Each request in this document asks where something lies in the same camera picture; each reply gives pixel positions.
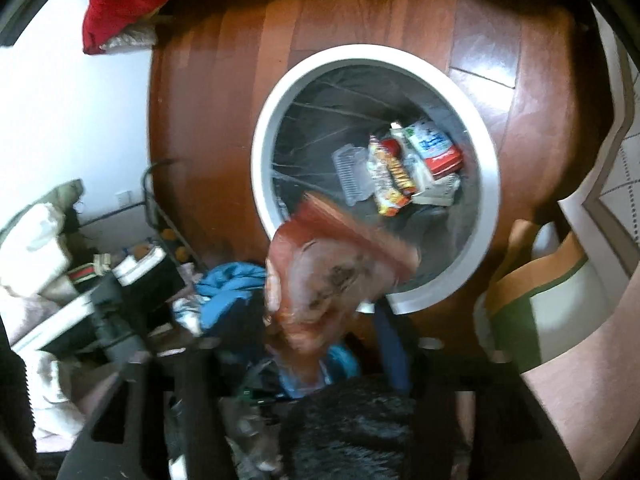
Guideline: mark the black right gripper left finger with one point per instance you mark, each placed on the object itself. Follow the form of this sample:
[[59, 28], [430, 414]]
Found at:
[[125, 436]]

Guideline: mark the blue cloth on floor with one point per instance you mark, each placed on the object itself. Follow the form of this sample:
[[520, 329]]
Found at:
[[226, 287]]

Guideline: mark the orange noodle snack bag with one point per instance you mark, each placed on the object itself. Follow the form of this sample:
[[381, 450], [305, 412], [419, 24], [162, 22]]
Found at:
[[393, 188]]

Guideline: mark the brown snack bag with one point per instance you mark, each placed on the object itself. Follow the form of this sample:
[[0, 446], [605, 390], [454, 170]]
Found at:
[[323, 263]]

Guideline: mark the white round trash bin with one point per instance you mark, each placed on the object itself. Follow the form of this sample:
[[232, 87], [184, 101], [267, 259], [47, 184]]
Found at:
[[393, 141]]

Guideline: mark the black fuzzy slipper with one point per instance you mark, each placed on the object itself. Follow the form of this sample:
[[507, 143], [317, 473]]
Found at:
[[363, 430]]

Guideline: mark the clear plastic tray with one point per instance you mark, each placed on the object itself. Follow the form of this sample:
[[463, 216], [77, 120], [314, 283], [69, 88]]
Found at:
[[350, 163]]

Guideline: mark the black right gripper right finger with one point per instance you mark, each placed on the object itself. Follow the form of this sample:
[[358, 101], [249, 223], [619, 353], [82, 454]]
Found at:
[[474, 418]]

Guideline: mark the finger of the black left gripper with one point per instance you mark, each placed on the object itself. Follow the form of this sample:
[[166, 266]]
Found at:
[[112, 322]]

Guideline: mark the white silver foil wrapper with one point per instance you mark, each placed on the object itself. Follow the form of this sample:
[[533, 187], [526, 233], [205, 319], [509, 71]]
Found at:
[[431, 192]]

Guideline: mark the white blue milk carton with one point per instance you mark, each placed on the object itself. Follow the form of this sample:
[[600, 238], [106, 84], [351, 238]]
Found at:
[[440, 155]]

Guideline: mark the cream jacket on chair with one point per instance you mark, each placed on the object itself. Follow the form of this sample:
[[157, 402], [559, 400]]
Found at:
[[34, 244]]

